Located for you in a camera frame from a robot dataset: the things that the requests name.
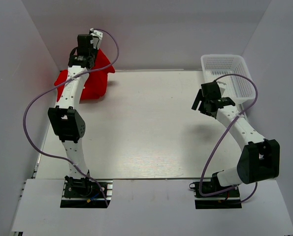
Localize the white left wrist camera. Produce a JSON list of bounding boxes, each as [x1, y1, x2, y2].
[[89, 28, 103, 50]]

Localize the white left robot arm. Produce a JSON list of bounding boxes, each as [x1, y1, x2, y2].
[[48, 30, 102, 179]]

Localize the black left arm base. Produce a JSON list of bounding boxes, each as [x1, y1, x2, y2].
[[64, 176, 103, 198]]

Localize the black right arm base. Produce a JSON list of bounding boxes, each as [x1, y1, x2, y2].
[[189, 180, 240, 199]]

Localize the white plastic mesh basket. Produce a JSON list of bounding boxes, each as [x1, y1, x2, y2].
[[201, 54, 256, 104]]

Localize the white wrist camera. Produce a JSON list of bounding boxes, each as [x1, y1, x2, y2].
[[217, 82, 227, 97], [89, 28, 103, 50]]

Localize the red t shirt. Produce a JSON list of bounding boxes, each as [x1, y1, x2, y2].
[[81, 49, 115, 100], [54, 70, 108, 102]]

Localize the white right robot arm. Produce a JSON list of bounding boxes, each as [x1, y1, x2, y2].
[[192, 82, 280, 194]]

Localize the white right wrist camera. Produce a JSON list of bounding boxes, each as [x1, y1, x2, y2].
[[217, 82, 227, 97]]

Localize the red folded t shirt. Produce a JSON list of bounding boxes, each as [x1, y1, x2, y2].
[[54, 70, 108, 102]]

